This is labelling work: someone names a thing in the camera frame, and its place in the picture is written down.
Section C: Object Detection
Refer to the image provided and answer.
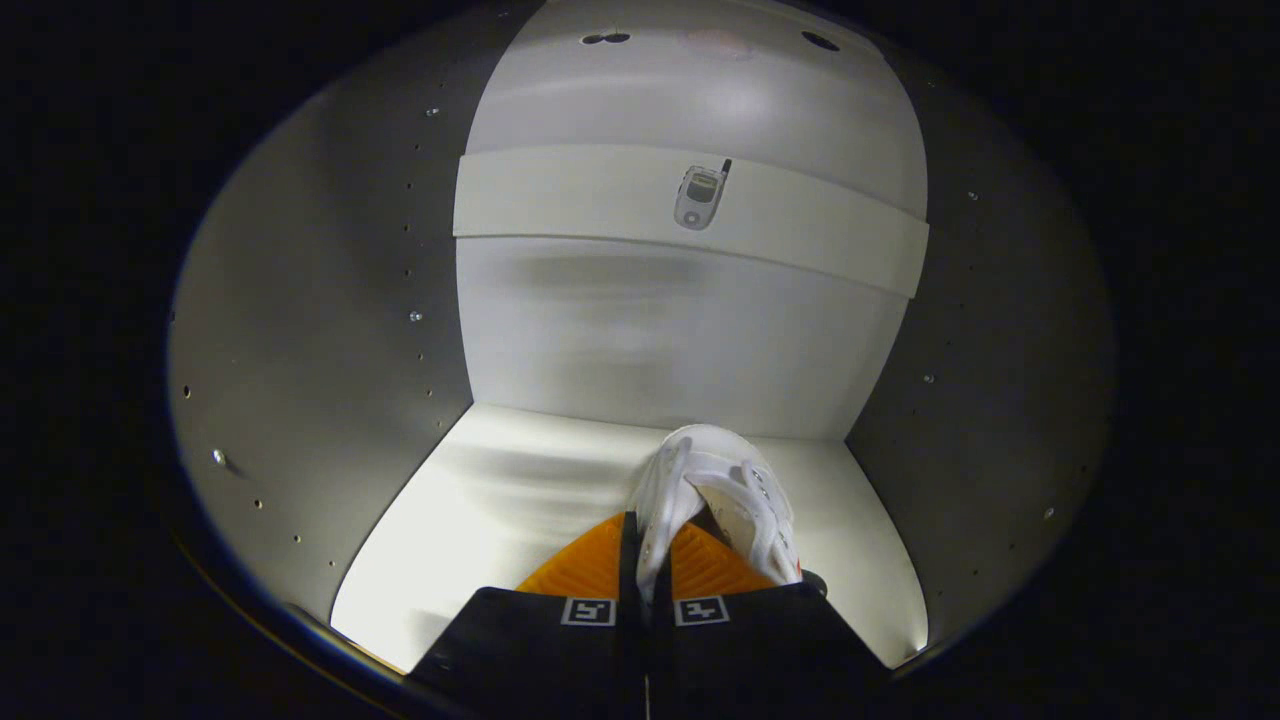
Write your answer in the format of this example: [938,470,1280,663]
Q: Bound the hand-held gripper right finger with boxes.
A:
[650,520,891,720]

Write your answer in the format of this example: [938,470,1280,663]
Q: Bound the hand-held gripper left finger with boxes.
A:
[410,510,646,720]

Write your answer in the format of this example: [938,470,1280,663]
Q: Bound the white shoe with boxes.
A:
[628,424,804,606]

